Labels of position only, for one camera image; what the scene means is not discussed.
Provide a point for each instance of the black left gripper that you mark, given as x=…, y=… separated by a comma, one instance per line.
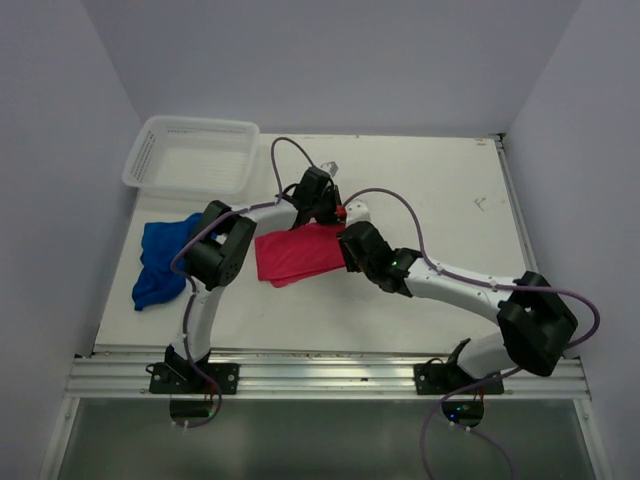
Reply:
x=334, y=217

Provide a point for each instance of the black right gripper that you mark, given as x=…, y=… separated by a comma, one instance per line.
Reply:
x=351, y=264

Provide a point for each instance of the pink microfiber towel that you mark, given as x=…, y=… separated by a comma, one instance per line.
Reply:
x=285, y=257

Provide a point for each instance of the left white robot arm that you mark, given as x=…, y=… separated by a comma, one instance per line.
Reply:
x=214, y=255

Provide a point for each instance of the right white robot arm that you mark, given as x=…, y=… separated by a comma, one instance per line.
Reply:
x=535, y=324

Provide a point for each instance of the white plastic basket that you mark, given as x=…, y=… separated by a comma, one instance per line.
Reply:
x=192, y=158

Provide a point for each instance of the blue microfiber towel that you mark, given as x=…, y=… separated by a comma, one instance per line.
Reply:
x=157, y=283

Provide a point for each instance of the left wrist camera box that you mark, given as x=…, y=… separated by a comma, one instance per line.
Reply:
x=330, y=167

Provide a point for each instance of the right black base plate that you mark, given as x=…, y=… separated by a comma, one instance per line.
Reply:
x=435, y=377

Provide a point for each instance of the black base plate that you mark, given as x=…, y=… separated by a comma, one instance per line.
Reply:
x=435, y=377
x=220, y=377

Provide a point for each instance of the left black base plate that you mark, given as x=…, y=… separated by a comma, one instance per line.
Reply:
x=220, y=377

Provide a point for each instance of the aluminium mounting rail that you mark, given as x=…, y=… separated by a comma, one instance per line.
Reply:
x=306, y=376

